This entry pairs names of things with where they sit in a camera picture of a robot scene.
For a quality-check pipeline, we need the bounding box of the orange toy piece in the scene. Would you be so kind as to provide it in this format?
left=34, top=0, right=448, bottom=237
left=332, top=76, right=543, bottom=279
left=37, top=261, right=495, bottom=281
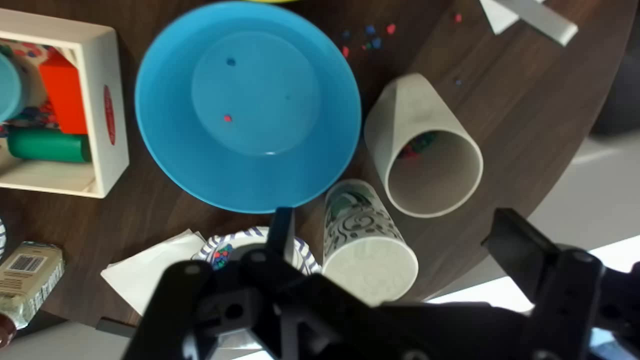
left=37, top=46, right=89, bottom=138

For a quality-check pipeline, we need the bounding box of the light wooden box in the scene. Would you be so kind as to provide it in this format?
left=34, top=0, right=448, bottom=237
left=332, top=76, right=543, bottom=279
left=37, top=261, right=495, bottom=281
left=0, top=6, right=132, bottom=202

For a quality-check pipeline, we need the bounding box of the white paper napkin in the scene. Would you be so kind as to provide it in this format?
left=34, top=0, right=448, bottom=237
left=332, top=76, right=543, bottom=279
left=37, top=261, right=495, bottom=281
left=478, top=0, right=581, bottom=48
left=97, top=229, right=209, bottom=316

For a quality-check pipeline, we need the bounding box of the printed white paper coffee cup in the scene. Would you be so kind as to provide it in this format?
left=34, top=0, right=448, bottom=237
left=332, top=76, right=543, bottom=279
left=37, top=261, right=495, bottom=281
left=320, top=178, right=422, bottom=310

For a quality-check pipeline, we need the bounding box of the beige ceramic mug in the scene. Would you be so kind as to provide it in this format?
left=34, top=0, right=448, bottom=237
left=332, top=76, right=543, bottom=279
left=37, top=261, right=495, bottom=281
left=362, top=73, right=486, bottom=222

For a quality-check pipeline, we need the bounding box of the glass jar with brown lid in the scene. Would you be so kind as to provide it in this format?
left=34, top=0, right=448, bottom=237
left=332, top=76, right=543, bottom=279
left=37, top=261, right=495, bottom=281
left=0, top=241, right=67, bottom=350

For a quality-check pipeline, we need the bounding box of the green toy cylinder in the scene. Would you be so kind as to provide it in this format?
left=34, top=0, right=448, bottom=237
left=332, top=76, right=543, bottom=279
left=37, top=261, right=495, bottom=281
left=6, top=127, right=94, bottom=167

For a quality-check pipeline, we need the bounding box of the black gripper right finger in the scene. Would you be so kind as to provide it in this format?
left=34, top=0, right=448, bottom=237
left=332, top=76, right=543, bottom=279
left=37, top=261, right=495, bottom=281
left=480, top=206, right=605, bottom=339

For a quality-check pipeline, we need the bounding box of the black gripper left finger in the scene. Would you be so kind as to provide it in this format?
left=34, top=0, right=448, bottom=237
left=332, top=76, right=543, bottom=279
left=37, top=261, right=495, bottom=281
left=155, top=206, right=323, bottom=339

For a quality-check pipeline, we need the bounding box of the blue plastic bowl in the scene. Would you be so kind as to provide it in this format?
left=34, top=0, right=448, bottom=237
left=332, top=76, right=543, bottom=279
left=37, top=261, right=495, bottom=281
left=133, top=0, right=364, bottom=219

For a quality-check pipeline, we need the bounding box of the small patterned bowl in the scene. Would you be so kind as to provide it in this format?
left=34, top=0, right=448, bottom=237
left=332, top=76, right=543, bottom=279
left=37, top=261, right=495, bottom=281
left=192, top=225, right=323, bottom=276

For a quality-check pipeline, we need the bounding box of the teal toy piece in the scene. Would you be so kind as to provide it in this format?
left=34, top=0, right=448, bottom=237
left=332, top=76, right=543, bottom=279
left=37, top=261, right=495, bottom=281
left=0, top=51, right=29, bottom=127

